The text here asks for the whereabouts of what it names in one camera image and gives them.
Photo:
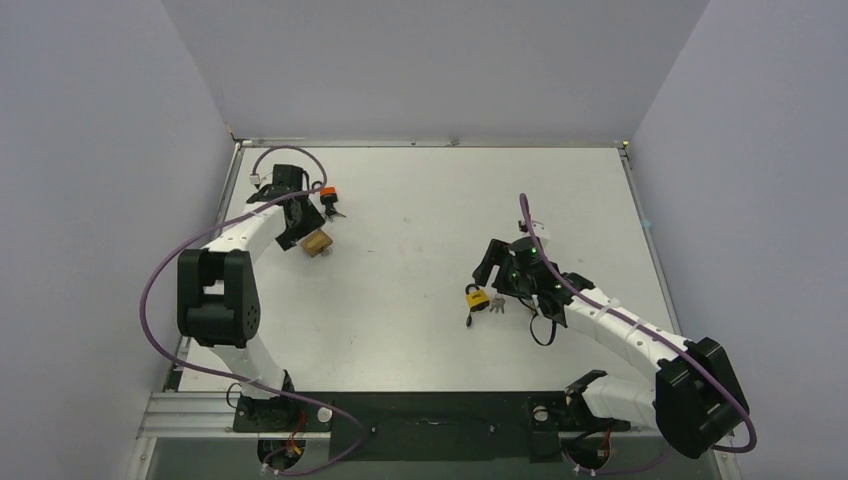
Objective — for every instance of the large brass padlock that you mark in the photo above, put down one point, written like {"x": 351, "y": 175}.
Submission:
{"x": 317, "y": 243}

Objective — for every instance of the orange padlock with key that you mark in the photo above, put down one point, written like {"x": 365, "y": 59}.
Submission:
{"x": 329, "y": 198}

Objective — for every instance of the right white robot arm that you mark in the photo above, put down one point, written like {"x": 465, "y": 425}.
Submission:
{"x": 689, "y": 392}

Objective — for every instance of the silver keys on ring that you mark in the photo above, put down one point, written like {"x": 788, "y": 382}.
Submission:
{"x": 497, "y": 304}

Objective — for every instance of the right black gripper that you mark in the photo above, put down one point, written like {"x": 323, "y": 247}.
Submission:
{"x": 495, "y": 266}

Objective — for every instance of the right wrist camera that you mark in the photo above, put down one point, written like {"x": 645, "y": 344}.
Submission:
{"x": 541, "y": 233}

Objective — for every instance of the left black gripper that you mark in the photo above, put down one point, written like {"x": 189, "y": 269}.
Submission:
{"x": 311, "y": 223}

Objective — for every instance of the yellow padlock with keys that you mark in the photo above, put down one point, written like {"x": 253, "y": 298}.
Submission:
{"x": 477, "y": 300}

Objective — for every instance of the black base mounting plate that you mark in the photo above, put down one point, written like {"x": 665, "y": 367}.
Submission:
{"x": 427, "y": 426}

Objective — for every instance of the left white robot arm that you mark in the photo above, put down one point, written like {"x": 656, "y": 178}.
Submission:
{"x": 218, "y": 303}

